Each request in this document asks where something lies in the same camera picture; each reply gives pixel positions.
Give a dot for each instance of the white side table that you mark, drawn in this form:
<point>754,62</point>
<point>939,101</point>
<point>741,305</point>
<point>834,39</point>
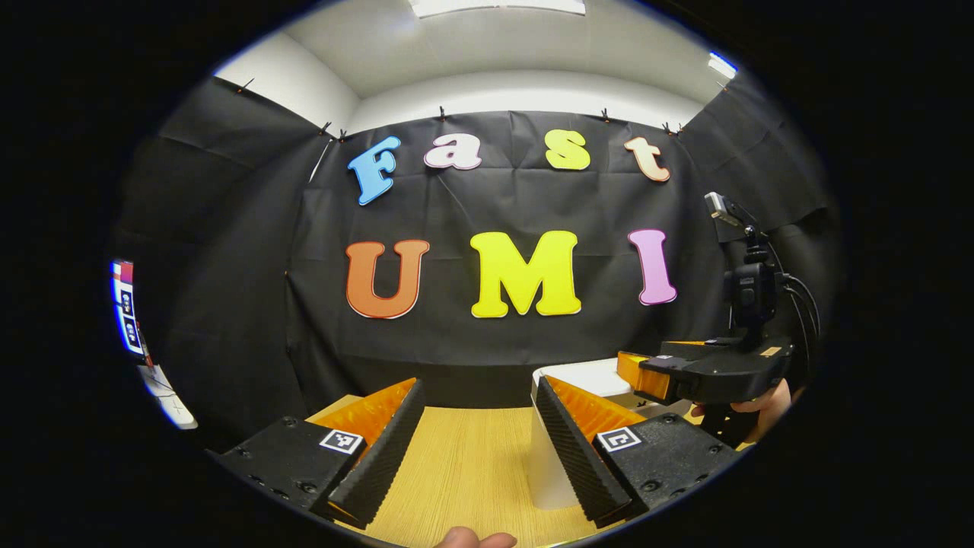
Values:
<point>171,403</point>

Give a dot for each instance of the black backdrop cloth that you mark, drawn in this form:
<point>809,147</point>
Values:
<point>472,198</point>

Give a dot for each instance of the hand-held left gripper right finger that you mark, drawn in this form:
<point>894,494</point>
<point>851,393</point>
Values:
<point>571,457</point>

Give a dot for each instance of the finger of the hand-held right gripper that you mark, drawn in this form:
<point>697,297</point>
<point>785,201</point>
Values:
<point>643,377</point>

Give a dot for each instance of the small ceiling light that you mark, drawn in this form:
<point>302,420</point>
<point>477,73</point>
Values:
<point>721,65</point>

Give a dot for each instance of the wooden desktop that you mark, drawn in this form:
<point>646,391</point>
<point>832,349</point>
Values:
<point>464,472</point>

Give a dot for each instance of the white desktop garbage bin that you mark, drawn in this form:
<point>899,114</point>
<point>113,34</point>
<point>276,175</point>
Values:
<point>578,377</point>

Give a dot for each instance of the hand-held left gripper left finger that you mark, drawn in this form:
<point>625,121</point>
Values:
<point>388,457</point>

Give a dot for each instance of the computer monitor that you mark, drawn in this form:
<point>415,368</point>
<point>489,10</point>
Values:
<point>125,304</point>

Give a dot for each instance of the ceiling light panel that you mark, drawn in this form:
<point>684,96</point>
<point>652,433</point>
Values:
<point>494,6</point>

